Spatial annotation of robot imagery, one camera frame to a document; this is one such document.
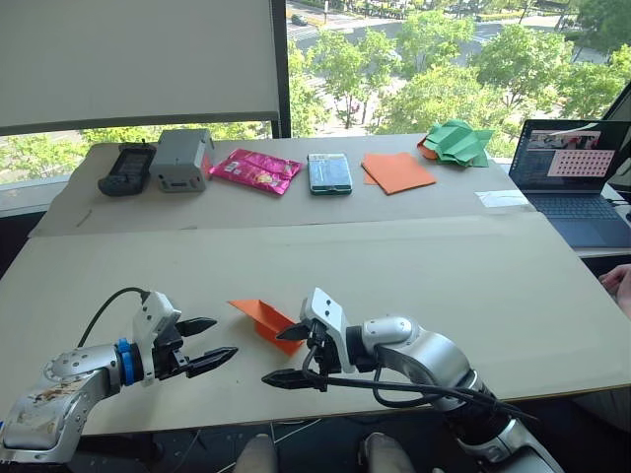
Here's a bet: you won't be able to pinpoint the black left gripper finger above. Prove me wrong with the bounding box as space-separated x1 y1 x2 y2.
176 316 219 340
185 346 240 380

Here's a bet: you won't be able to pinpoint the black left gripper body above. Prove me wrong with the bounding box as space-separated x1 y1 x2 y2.
152 324 192 381

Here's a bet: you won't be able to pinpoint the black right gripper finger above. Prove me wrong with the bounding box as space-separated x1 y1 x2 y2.
274 321 313 343
260 369 328 393

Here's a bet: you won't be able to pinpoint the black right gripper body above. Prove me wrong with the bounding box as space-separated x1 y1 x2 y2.
305 318 342 393

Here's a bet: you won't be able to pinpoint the orange paper airplane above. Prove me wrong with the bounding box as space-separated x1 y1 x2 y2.
227 298 308 357

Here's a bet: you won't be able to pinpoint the bystander bare hand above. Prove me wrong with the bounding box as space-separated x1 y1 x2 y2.
599 263 631 303

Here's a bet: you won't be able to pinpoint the green clear-lid case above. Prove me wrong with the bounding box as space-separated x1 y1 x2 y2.
307 152 354 197

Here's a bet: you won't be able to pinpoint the pink snack bag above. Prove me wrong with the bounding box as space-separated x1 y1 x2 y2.
207 148 304 197

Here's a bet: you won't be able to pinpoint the grey rectangular box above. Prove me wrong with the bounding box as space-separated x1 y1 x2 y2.
148 128 214 194

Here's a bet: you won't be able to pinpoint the black handheld controller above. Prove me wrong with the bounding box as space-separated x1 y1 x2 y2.
97 140 159 199

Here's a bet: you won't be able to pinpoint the flat orange paper sheets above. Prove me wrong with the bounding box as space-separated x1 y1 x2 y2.
360 151 438 197

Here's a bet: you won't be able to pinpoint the white paper slip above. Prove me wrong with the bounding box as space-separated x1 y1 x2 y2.
474 189 531 209

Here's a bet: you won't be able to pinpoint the green folded paper pile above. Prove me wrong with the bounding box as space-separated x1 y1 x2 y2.
424 119 496 170

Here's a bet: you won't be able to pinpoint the white roller blind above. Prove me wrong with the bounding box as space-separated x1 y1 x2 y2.
0 0 283 137

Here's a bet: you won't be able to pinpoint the dark blue laptop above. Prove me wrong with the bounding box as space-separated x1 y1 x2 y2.
507 117 631 249

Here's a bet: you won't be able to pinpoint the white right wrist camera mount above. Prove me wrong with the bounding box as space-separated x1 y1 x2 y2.
299 287 357 374

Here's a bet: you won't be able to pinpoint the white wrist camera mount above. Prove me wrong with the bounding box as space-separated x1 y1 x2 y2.
130 291 182 386
299 287 357 374

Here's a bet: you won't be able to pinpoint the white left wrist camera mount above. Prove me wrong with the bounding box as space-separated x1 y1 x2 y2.
130 291 182 386

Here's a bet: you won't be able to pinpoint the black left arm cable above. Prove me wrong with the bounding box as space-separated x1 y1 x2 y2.
77 287 151 348

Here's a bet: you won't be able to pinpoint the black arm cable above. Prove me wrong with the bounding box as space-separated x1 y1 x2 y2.
77 287 151 348
302 343 539 423

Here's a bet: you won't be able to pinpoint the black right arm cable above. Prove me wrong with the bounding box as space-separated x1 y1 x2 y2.
302 343 539 423

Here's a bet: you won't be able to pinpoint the dark window frame post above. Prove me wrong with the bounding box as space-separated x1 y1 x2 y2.
269 0 294 140

